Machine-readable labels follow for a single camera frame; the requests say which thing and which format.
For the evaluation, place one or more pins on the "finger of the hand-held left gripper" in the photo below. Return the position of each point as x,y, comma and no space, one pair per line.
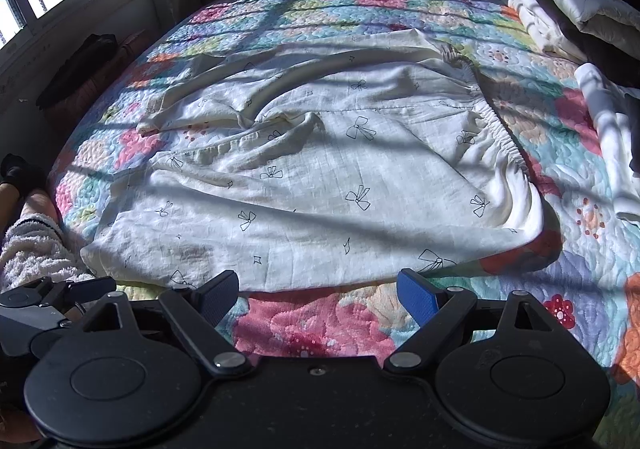
92,288

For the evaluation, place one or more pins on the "white folded garment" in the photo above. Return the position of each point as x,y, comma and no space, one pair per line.
610,139

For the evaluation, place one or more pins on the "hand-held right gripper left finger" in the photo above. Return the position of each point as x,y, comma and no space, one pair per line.
219,293

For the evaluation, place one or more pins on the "white bow-print pants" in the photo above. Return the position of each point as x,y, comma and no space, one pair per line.
320,164

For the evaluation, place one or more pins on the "floral quilted bedspread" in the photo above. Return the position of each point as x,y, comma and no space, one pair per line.
320,329

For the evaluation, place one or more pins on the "black sock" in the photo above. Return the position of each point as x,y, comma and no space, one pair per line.
15,171

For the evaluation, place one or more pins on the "cream folded cloth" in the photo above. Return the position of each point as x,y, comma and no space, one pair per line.
545,24

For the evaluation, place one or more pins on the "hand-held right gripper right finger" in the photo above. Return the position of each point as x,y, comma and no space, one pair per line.
419,296

